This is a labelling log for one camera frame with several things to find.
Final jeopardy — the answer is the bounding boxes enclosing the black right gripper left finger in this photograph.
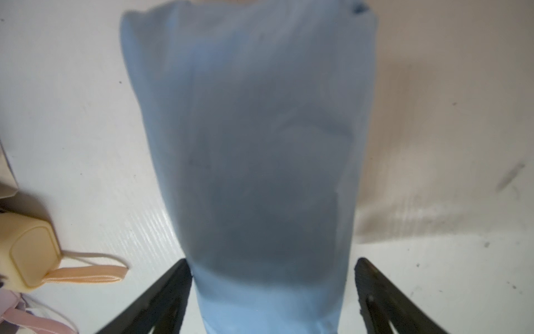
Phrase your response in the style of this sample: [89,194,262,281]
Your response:
[98,258,193,334]

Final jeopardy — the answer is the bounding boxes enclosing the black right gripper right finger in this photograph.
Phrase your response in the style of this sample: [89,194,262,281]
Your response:
[355,257,446,334]

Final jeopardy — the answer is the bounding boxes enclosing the pink sleeved umbrella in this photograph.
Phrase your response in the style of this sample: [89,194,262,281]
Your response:
[1,288,76,334]

